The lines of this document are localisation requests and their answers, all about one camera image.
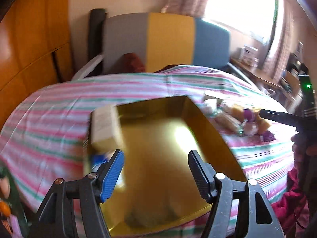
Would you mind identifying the blue white tissue pack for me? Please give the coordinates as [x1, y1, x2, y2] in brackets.
[90, 153, 113, 172]

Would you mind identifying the white cardboard box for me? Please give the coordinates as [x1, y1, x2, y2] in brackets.
[90, 104, 123, 152]

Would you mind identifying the green-edged cracker snack packet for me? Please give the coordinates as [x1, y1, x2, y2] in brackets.
[214, 111, 242, 135]

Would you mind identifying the yellow sponge cake block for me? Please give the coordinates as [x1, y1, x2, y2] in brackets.
[229, 104, 244, 123]

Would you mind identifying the white plastic-wrapped ball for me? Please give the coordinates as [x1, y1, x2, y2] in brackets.
[202, 98, 218, 115]

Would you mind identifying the purple foil packet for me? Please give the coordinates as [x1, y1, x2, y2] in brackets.
[261, 130, 276, 142]

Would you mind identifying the yellow knitted face toy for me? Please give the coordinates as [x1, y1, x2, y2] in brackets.
[252, 108, 262, 122]

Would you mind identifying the purple snack wrapper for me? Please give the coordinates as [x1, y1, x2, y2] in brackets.
[243, 109, 256, 123]

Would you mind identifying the green white small carton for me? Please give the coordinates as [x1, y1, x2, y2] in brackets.
[202, 92, 225, 105]

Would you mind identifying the person's right hand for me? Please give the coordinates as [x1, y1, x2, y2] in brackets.
[291, 133, 317, 163]

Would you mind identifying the gold metal tin tray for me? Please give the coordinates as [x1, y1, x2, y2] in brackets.
[84, 95, 247, 237]

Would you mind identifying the wooden side table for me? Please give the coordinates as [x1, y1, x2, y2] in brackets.
[230, 58, 279, 89]

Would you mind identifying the striped pink green bedsheet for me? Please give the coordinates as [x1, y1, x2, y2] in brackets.
[0, 64, 303, 238]

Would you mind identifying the white blue product box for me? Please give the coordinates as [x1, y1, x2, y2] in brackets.
[241, 46, 258, 66]

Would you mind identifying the red garment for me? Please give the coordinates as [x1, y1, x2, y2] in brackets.
[272, 168, 309, 237]

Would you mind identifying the white chair armrest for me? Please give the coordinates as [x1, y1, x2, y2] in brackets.
[72, 54, 104, 81]

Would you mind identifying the dark red cushion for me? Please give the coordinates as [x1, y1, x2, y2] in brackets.
[123, 53, 146, 73]

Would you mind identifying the grey yellow blue chair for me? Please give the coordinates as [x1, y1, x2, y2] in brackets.
[71, 12, 251, 80]

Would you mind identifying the wooden wardrobe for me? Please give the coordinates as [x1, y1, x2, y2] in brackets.
[1, 0, 74, 125]

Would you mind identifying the black rolled mat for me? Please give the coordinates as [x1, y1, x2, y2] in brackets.
[88, 8, 107, 62]

